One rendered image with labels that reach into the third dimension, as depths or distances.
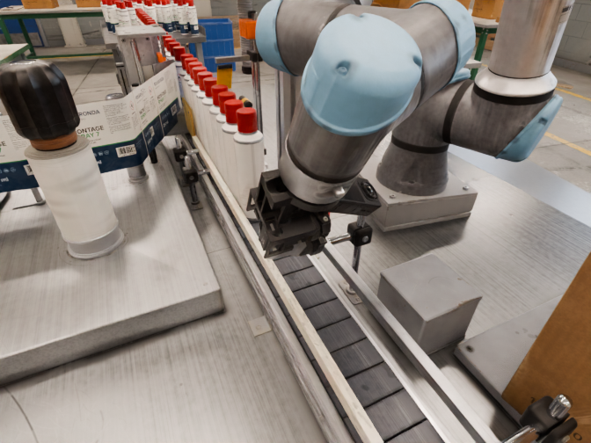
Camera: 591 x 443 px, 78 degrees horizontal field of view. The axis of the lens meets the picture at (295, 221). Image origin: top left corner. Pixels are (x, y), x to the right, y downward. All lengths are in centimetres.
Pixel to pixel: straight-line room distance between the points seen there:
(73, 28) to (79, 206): 792
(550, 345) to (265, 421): 32
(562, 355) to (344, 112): 33
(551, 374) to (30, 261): 74
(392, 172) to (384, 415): 48
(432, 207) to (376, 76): 58
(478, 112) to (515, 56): 10
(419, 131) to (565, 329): 43
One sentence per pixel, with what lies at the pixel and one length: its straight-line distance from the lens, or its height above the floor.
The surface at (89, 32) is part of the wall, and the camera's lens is 852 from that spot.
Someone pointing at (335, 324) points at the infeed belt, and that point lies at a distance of 52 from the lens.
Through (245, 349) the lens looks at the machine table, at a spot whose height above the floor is 83.
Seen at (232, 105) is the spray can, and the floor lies 108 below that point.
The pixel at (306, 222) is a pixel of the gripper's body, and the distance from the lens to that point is 41.
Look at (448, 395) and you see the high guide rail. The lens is 39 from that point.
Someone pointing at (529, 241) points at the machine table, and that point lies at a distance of 86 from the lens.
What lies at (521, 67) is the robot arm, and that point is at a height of 116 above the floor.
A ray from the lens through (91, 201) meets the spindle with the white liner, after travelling 64.
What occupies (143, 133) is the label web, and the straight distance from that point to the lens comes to 90.
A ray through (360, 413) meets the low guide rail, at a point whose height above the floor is 91.
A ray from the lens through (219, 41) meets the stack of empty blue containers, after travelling 559.
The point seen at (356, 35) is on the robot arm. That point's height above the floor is 124.
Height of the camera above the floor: 128
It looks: 36 degrees down
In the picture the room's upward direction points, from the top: straight up
